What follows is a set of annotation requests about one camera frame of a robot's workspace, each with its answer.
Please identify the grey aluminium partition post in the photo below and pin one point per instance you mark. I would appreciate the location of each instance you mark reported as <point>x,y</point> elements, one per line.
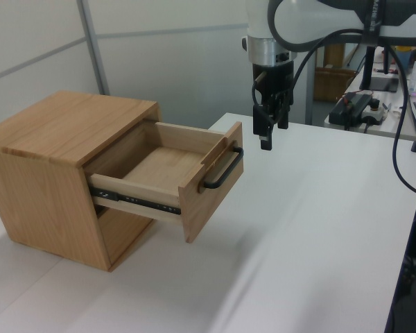
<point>97,52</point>

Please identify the grey emergency stop button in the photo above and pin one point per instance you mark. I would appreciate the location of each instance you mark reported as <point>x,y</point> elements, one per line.
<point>373,112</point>

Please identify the black camera stand pole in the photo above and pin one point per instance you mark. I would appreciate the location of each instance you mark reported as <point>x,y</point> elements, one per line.
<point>412,243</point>

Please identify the black monitor stand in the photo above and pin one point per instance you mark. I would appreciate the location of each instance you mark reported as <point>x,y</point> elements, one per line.
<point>369,69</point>

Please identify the black electronics box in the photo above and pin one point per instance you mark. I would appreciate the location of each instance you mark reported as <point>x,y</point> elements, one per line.
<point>350,105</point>

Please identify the light wooden drawer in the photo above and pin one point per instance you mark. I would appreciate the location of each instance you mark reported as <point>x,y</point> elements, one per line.
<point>159,163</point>

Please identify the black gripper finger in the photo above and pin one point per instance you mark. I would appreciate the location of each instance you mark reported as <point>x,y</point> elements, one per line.
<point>260,121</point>
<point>282,119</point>

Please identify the white background desk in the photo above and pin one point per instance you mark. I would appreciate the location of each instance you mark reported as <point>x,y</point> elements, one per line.
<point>385,130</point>

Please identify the black metal drawer slide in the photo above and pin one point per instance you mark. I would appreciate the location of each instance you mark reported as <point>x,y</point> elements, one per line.
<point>135,200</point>

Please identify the brown wooden background furniture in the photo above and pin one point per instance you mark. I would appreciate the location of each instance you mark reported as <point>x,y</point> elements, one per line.
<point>333,83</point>

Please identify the blue cup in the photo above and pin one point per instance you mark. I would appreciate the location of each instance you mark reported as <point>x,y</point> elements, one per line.
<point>404,57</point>

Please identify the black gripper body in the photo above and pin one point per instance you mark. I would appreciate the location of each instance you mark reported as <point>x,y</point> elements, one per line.
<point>277,78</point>

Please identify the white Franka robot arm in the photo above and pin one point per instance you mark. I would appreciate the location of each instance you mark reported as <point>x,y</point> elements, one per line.
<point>298,21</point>

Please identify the light wooden cabinet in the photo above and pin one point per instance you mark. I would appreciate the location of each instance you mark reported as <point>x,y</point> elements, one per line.
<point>55,121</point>

